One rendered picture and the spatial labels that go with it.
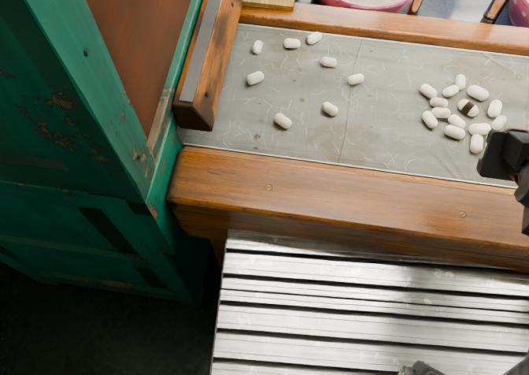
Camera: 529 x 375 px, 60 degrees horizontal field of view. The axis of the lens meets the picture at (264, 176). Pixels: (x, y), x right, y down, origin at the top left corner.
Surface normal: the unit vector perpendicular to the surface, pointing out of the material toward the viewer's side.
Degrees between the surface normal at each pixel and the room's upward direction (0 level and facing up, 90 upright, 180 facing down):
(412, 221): 0
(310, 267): 0
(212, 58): 67
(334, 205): 0
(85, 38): 90
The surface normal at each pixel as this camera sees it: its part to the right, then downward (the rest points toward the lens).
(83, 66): 0.99, 0.14
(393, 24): 0.00, -0.44
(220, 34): 0.90, -0.04
